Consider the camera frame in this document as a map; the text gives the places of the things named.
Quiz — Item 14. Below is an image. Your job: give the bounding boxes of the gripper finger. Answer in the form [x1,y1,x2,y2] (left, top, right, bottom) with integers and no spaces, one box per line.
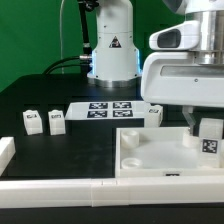
[182,106,194,134]

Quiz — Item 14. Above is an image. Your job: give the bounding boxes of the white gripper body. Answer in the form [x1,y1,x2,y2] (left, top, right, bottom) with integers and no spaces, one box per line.
[141,52,224,108]

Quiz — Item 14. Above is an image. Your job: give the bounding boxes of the white square table top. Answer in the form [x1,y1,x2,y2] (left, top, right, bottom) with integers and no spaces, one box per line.
[115,127,224,178]

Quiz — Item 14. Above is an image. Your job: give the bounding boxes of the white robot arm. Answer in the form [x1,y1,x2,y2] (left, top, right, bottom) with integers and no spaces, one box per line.
[88,0,224,125]

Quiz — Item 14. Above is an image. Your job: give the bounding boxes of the white marker sheet with tags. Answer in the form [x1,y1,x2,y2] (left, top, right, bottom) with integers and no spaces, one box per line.
[65,101,144,120]

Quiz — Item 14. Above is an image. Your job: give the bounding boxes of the white left fence piece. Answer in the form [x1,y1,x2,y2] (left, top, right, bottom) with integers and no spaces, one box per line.
[0,137,16,176]

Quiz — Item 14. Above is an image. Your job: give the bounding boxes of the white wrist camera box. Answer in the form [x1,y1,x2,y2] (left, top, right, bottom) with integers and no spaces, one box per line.
[149,20,200,51]

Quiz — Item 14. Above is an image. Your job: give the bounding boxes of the white front fence rail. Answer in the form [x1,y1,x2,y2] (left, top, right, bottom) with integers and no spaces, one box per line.
[0,176,224,208]

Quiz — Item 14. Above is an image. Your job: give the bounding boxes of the black cable bundle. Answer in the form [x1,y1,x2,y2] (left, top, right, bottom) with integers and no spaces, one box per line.
[43,0,98,75]

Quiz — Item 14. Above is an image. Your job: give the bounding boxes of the thin white cable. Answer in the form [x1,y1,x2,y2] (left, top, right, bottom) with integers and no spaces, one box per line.
[59,0,67,75]

